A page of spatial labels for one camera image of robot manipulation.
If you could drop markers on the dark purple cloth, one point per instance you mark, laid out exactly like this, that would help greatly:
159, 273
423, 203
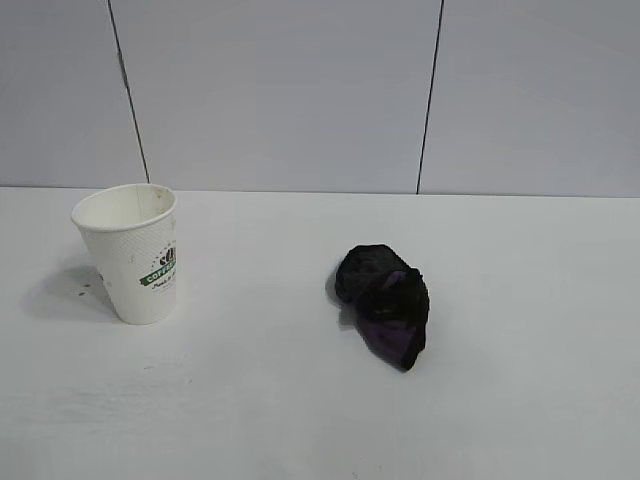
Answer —
385, 300

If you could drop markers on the white paper coffee cup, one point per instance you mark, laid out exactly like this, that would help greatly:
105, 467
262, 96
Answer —
125, 260

